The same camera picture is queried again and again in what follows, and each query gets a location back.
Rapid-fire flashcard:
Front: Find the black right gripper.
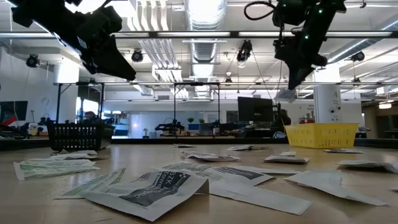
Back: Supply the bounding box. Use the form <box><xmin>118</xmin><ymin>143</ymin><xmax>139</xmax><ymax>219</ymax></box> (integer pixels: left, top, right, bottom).
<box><xmin>275</xmin><ymin>34</ymin><xmax>327</xmax><ymax>90</ymax></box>

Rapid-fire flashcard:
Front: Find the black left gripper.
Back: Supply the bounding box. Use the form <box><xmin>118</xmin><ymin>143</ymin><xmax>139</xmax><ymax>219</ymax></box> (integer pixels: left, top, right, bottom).
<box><xmin>76</xmin><ymin>18</ymin><xmax>137</xmax><ymax>81</ymax></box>

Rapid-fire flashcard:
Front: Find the green-printed bandage wrapper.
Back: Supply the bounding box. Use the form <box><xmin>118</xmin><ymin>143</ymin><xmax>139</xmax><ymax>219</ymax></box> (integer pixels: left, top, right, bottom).
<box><xmin>55</xmin><ymin>167</ymin><xmax>127</xmax><ymax>200</ymax></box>
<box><xmin>14</xmin><ymin>161</ymin><xmax>63</xmax><ymax>182</ymax></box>
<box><xmin>30</xmin><ymin>164</ymin><xmax>101</xmax><ymax>178</ymax></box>

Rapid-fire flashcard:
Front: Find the white pillar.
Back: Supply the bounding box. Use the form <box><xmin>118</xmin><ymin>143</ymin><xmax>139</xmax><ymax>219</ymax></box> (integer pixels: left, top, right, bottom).
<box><xmin>313</xmin><ymin>67</ymin><xmax>343</xmax><ymax>124</ymax></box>

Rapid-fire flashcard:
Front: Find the person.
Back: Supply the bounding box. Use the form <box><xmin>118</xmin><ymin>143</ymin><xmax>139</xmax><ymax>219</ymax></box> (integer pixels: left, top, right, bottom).
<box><xmin>83</xmin><ymin>111</ymin><xmax>98</xmax><ymax>124</ymax></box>
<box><xmin>273</xmin><ymin>108</ymin><xmax>292</xmax><ymax>132</ymax></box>

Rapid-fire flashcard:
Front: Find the black computer monitor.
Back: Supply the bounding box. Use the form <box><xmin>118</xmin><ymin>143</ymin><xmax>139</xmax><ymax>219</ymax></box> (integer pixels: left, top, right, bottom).
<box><xmin>238</xmin><ymin>96</ymin><xmax>274</xmax><ymax>123</ymax></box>

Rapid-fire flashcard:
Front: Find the yellow plastic basket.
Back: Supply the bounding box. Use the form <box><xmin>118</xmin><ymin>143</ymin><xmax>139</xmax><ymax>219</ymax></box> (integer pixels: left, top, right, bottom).
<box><xmin>284</xmin><ymin>123</ymin><xmax>359</xmax><ymax>149</ymax></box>

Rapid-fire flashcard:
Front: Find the black plastic basket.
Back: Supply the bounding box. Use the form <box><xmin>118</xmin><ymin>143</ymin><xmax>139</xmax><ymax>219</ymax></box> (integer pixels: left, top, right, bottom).
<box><xmin>46</xmin><ymin>123</ymin><xmax>114</xmax><ymax>152</ymax></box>

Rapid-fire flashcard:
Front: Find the black overhead frame beam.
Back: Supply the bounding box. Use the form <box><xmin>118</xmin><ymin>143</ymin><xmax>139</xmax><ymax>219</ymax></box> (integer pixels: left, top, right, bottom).
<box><xmin>0</xmin><ymin>30</ymin><xmax>398</xmax><ymax>39</ymax></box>

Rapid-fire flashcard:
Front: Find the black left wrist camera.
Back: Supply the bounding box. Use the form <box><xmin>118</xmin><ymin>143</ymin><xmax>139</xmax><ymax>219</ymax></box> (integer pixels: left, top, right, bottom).
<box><xmin>99</xmin><ymin>6</ymin><xmax>124</xmax><ymax>35</ymax></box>

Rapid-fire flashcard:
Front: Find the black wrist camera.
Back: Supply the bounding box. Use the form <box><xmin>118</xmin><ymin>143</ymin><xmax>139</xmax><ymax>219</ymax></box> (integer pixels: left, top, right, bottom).
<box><xmin>272</xmin><ymin>0</ymin><xmax>308</xmax><ymax>27</ymax></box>
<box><xmin>99</xmin><ymin>6</ymin><xmax>124</xmax><ymax>35</ymax></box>

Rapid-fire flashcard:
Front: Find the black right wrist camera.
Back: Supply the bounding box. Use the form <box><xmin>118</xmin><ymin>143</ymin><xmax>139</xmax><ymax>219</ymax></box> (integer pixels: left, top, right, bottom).
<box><xmin>272</xmin><ymin>0</ymin><xmax>308</xmax><ymax>27</ymax></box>

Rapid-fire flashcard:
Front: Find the black neighbouring station frame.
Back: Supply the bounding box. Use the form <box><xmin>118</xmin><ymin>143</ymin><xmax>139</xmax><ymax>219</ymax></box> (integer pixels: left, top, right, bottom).
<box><xmin>172</xmin><ymin>81</ymin><xmax>221</xmax><ymax>138</ymax></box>
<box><xmin>52</xmin><ymin>81</ymin><xmax>106</xmax><ymax>125</ymax></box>

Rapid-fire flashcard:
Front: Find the silver ventilation duct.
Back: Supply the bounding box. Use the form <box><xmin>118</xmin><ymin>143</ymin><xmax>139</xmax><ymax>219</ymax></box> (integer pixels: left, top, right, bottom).
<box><xmin>183</xmin><ymin>0</ymin><xmax>228</xmax><ymax>100</ymax></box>

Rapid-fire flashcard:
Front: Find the black aluminium table frame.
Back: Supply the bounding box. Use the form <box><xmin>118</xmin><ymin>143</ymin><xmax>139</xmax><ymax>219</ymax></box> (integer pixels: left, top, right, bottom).
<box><xmin>0</xmin><ymin>136</ymin><xmax>398</xmax><ymax>152</ymax></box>

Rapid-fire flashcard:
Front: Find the black wall screen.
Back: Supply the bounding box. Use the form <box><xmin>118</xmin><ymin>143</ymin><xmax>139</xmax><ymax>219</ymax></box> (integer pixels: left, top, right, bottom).
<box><xmin>0</xmin><ymin>100</ymin><xmax>29</xmax><ymax>122</ymax></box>

